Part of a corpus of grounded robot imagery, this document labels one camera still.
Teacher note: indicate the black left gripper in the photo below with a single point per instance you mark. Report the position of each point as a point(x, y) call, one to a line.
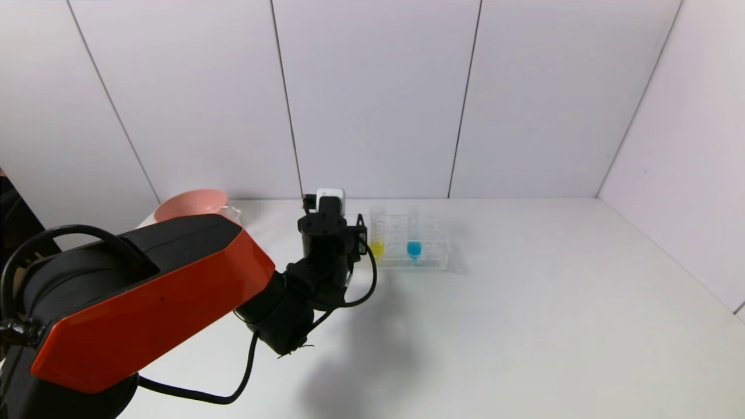
point(326, 238)

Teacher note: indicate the test tube with yellow pigment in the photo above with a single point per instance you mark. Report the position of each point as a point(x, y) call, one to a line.
point(377, 249)

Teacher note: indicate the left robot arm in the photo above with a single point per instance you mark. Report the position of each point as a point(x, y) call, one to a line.
point(145, 302)

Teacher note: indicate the test tube with blue pigment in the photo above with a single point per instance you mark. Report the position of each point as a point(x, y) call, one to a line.
point(414, 249)

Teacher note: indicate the clear glass beaker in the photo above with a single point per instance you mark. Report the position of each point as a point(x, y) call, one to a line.
point(233, 212)

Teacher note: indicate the clear acrylic test tube rack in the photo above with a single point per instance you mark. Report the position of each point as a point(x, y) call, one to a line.
point(430, 256)

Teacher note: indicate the pink bowl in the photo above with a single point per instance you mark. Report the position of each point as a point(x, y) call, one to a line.
point(192, 203)

